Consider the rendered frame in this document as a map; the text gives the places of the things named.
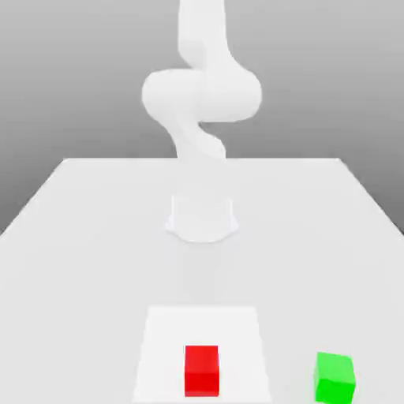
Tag small red cube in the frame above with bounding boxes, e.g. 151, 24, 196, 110
184, 344, 220, 398

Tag small green cube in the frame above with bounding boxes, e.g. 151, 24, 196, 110
313, 351, 357, 404

